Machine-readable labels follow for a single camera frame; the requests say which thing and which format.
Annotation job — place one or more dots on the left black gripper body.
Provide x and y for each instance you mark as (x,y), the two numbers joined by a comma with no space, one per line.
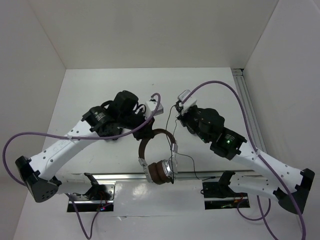
(129,121)

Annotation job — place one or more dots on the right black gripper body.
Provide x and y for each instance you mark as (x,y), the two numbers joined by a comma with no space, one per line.
(190,118)

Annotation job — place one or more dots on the brown silver headphones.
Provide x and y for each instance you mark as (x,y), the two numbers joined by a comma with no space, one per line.
(165,170)

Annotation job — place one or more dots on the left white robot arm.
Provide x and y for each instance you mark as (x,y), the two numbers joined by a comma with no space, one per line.
(103,122)

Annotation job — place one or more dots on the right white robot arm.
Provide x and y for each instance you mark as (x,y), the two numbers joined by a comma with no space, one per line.
(288,186)

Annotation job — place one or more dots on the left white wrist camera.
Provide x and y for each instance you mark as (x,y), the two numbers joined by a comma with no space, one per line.
(152,109)

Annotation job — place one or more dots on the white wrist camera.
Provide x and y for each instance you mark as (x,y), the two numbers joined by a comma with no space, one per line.
(152,109)
(185,101)

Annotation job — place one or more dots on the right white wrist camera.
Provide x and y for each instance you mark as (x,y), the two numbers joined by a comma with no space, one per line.
(185,101)

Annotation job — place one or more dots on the aluminium side rail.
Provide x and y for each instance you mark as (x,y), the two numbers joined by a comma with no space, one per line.
(245,98)

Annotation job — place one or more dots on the aluminium front rail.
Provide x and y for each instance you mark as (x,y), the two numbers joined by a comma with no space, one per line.
(184,175)

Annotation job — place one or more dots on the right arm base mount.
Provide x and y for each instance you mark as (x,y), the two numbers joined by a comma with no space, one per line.
(216,199)

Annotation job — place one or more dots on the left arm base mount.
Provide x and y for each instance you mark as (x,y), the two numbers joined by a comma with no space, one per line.
(102,200)

